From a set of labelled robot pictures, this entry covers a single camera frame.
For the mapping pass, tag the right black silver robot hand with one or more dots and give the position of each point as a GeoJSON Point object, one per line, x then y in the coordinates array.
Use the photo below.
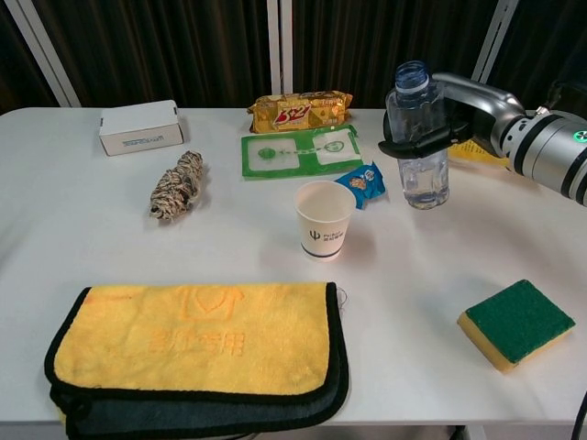
{"type": "Point", "coordinates": [477, 114]}

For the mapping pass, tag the clear plastic water bottle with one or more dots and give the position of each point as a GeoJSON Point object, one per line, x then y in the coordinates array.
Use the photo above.
{"type": "Point", "coordinates": [419, 137]}

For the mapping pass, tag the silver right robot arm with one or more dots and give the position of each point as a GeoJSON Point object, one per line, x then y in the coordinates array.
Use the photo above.
{"type": "Point", "coordinates": [550, 146]}

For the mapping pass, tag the white paper cup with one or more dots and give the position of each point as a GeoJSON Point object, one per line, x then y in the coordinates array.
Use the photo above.
{"type": "Point", "coordinates": [324, 220]}

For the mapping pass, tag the yellow snack bag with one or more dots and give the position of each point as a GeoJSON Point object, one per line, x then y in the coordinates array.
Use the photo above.
{"type": "Point", "coordinates": [472, 150]}

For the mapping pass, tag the small blue snack packet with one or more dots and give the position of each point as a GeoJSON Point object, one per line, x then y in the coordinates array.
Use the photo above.
{"type": "Point", "coordinates": [364, 181]}

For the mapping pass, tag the golden biscuit package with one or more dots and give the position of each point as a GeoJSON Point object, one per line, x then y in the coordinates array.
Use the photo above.
{"type": "Point", "coordinates": [298, 112]}

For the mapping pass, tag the green and white flat packet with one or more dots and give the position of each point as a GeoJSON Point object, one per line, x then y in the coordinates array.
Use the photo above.
{"type": "Point", "coordinates": [298, 151]}

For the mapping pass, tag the green and yellow sponge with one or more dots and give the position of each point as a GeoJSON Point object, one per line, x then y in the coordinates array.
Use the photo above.
{"type": "Point", "coordinates": [518, 323]}

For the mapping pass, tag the dark pleated curtain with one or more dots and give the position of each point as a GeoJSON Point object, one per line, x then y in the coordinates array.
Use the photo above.
{"type": "Point", "coordinates": [174, 46]}

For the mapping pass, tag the white cardboard box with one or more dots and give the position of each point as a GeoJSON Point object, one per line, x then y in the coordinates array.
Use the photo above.
{"type": "Point", "coordinates": [140, 128]}

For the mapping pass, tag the yellow towel with black edge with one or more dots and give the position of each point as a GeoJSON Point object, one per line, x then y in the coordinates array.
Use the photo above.
{"type": "Point", "coordinates": [197, 353]}

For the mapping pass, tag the white metal frame post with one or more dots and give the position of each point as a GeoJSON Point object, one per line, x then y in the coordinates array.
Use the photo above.
{"type": "Point", "coordinates": [280, 50]}
{"type": "Point", "coordinates": [493, 41]}
{"type": "Point", "coordinates": [41, 50]}

